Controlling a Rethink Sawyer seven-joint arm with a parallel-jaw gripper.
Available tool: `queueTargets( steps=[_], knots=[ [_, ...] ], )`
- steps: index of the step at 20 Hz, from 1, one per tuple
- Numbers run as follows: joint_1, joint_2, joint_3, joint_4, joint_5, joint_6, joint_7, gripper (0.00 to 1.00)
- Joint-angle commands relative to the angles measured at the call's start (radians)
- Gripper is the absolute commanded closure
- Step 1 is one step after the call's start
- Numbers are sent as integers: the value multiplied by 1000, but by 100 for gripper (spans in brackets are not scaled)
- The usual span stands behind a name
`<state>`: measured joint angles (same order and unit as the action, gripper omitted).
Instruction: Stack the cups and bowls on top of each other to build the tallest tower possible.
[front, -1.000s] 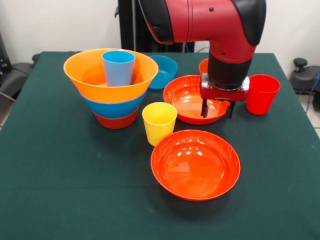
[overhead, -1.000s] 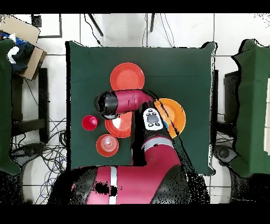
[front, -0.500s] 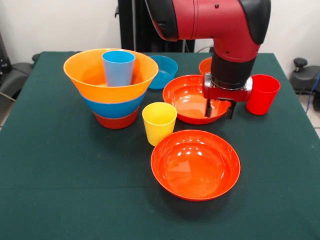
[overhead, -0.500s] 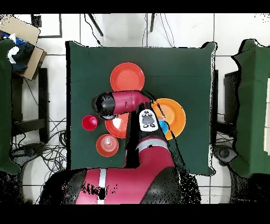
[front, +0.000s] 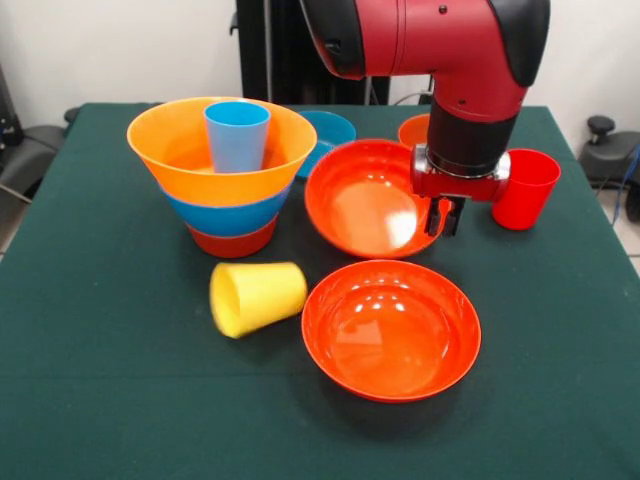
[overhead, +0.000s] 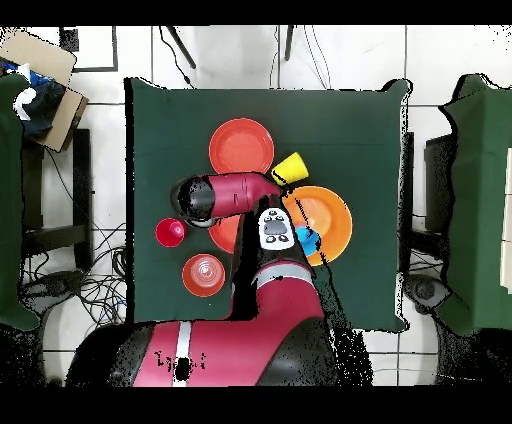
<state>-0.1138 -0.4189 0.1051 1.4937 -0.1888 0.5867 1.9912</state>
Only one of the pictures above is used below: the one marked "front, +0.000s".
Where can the small blue bowl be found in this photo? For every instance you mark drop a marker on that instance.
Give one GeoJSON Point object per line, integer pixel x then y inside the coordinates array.
{"type": "Point", "coordinates": [330, 127]}

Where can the large orange bowl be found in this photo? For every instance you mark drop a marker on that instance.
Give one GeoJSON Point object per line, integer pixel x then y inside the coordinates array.
{"type": "Point", "coordinates": [170, 150]}

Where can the wide red-orange bowl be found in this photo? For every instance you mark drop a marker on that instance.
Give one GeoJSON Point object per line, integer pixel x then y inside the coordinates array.
{"type": "Point", "coordinates": [390, 340]}
{"type": "Point", "coordinates": [365, 200]}

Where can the red cup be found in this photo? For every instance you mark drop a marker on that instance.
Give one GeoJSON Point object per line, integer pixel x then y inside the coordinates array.
{"type": "Point", "coordinates": [525, 200]}

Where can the dark green tablecloth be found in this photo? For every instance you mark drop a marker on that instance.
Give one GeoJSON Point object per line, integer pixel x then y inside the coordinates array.
{"type": "Point", "coordinates": [550, 375]}

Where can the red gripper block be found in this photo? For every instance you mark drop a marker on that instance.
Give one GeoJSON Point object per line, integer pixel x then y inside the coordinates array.
{"type": "Point", "coordinates": [465, 187]}

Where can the black pedestal leg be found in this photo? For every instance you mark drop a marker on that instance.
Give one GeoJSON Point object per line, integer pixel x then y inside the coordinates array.
{"type": "Point", "coordinates": [607, 160]}
{"type": "Point", "coordinates": [30, 150]}

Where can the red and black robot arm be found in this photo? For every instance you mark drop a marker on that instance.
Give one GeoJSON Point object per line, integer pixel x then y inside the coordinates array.
{"type": "Point", "coordinates": [425, 35]}

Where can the blue cup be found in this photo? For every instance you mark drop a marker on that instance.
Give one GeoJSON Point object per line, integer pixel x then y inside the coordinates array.
{"type": "Point", "coordinates": [237, 140]}

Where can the large blue bowl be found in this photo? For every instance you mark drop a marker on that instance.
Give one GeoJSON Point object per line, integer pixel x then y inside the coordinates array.
{"type": "Point", "coordinates": [225, 220]}

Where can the small red-orange bowl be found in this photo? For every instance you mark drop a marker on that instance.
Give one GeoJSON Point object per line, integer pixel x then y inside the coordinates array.
{"type": "Point", "coordinates": [235, 245]}
{"type": "Point", "coordinates": [415, 130]}

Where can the yellow cup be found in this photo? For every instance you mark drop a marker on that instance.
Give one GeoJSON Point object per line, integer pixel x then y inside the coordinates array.
{"type": "Point", "coordinates": [260, 300]}

